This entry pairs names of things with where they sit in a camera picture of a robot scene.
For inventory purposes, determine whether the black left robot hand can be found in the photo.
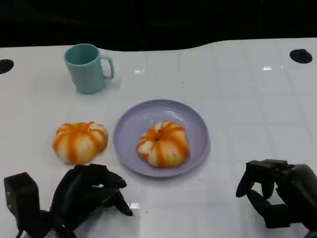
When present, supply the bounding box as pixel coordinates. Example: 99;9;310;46
49;163;134;238

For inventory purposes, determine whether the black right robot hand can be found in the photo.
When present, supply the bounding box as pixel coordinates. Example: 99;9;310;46
235;159;317;232

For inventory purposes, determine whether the orange white toy bread roll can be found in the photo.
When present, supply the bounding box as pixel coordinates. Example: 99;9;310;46
52;121;108;165
136;120;190;168

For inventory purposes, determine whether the lilac plate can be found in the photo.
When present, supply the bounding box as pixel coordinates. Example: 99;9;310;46
113;99;211;179

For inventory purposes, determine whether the pale green mug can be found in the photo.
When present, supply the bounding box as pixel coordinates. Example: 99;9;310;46
64;44;115;95

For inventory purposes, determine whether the black round table grommet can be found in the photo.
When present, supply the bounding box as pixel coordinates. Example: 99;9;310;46
289;49;313;64
0;59;14;74

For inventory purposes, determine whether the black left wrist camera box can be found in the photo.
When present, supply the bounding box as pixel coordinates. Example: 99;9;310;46
3;172;42;231

